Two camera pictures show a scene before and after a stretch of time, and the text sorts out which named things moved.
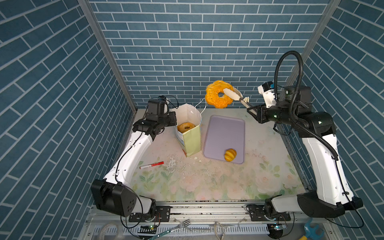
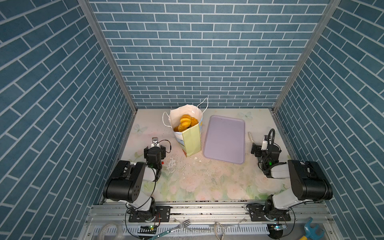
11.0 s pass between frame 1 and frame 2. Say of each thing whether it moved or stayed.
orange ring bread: moved
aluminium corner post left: stayed
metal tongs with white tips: moved
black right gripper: moved
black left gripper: moved
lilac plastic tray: stayed
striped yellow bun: moved
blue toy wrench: stayed
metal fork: stayed
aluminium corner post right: stayed
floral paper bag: stayed
